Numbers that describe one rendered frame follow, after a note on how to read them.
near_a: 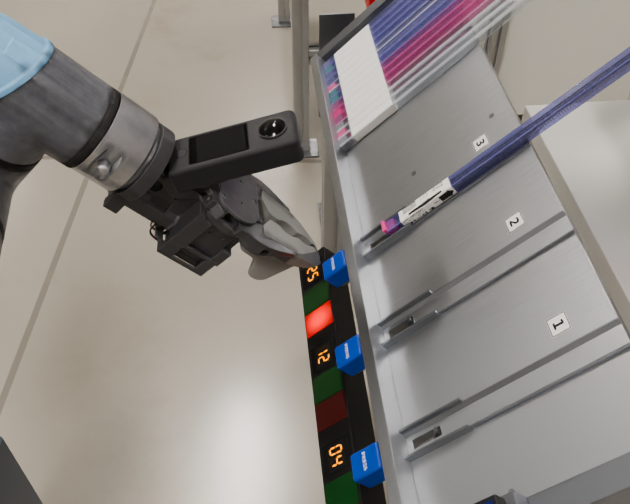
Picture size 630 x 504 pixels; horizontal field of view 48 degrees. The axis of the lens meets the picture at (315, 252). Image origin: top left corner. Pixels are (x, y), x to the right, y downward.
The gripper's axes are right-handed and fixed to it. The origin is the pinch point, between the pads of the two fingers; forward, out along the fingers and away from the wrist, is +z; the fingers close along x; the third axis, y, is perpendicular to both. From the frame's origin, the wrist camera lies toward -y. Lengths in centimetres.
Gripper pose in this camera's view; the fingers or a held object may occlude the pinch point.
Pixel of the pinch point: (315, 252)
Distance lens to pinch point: 71.2
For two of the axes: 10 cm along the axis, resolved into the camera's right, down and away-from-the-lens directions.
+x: 1.0, 7.1, -7.0
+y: -7.2, 5.3, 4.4
